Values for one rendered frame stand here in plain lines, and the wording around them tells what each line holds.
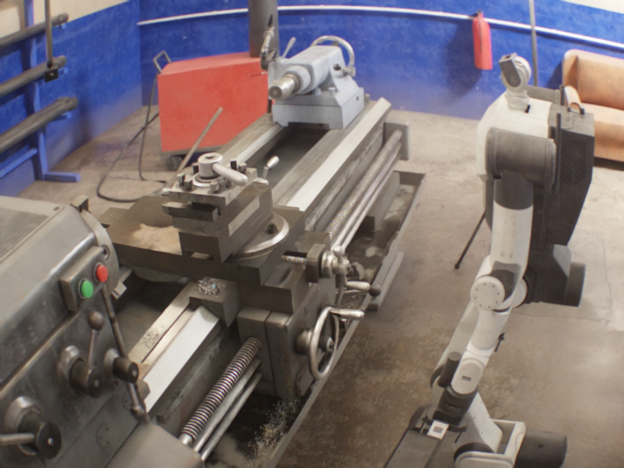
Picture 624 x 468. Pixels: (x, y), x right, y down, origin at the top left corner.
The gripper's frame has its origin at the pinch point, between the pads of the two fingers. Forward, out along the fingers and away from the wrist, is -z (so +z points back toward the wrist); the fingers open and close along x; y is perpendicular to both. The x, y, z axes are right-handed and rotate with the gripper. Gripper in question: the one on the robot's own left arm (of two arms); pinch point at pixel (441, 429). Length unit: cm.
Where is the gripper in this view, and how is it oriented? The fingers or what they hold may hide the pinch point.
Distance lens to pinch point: 168.2
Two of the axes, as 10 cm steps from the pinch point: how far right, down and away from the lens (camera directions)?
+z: 1.3, -8.5, -5.1
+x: -9.0, -3.2, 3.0
